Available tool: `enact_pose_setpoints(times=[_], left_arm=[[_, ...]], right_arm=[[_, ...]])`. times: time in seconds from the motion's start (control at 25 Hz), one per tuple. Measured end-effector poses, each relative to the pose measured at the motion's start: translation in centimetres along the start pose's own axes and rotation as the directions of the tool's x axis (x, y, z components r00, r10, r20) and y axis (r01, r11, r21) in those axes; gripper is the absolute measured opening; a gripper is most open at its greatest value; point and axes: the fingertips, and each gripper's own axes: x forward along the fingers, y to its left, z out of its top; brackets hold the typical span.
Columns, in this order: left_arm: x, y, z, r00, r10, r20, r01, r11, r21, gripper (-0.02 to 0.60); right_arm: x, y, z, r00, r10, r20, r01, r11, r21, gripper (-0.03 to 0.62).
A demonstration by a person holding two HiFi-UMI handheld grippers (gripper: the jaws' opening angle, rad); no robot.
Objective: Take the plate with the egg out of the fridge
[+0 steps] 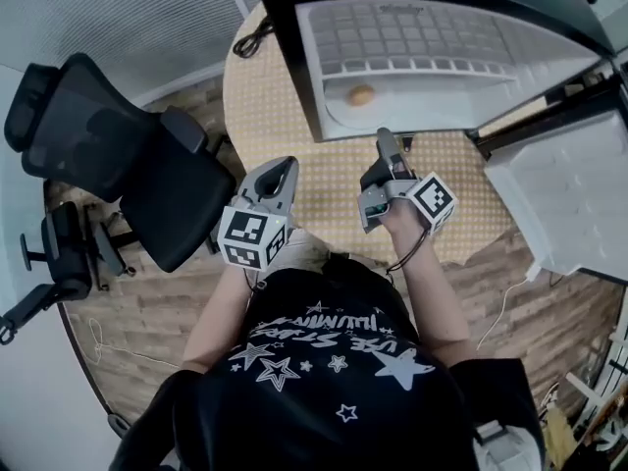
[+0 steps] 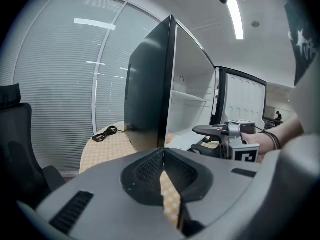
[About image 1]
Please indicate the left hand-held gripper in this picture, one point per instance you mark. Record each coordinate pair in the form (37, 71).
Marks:
(245, 233)

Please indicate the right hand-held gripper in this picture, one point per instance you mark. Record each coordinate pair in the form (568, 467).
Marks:
(432, 201)

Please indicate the brown egg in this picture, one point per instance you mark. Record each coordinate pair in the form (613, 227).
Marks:
(360, 95)

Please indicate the person's right forearm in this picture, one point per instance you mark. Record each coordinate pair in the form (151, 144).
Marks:
(432, 287)

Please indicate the person's left forearm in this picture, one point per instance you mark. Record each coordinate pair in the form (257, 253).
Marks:
(221, 322)

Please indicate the white fridge shelf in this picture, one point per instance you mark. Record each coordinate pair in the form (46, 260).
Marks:
(392, 37)

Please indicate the white fridge door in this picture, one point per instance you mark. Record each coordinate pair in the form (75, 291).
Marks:
(564, 189)

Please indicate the black mesh office chair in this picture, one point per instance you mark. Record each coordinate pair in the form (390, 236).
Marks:
(167, 189)

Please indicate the black star print shirt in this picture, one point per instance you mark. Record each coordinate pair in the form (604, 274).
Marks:
(319, 400)

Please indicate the white metal rack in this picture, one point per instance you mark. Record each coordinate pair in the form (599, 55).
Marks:
(608, 361)

